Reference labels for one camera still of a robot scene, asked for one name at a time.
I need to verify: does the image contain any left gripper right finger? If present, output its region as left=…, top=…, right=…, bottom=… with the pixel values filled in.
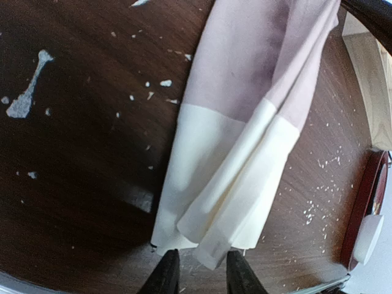
left=226, top=251, right=268, bottom=294

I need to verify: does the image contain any white bowl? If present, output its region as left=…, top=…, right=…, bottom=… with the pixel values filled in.
left=353, top=214, right=384, bottom=265

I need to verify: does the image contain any mauve and cream underwear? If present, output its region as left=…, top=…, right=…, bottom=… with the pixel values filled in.
left=151, top=1, right=340, bottom=270

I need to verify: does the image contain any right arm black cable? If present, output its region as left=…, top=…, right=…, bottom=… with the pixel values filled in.
left=340, top=0, right=392, bottom=58

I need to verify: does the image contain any round red tray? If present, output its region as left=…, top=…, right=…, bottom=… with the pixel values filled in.
left=340, top=151, right=390, bottom=271

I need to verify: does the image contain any wooden compartment tray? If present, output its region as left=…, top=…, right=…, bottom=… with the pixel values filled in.
left=342, top=13, right=391, bottom=151

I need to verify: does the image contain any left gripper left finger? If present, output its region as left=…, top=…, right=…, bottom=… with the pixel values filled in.
left=139, top=249, right=180, bottom=294

